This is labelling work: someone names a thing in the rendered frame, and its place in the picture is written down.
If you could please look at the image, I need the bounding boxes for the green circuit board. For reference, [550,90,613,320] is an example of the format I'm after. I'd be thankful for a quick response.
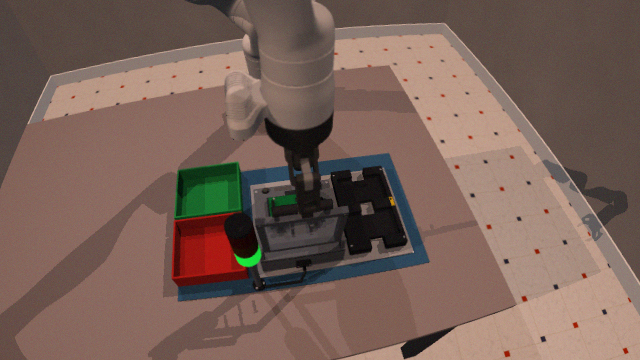
[268,194,297,216]

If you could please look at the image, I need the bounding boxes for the red open-top bin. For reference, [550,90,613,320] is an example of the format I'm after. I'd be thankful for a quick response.
[172,213,249,287]

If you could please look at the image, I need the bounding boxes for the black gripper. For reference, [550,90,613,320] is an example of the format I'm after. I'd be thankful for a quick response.
[264,109,334,219]

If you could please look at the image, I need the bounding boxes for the green bin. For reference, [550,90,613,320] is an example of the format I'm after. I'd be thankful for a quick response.
[174,162,244,220]

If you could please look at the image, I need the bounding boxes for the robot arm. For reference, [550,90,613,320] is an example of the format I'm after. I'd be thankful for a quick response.
[185,0,335,140]

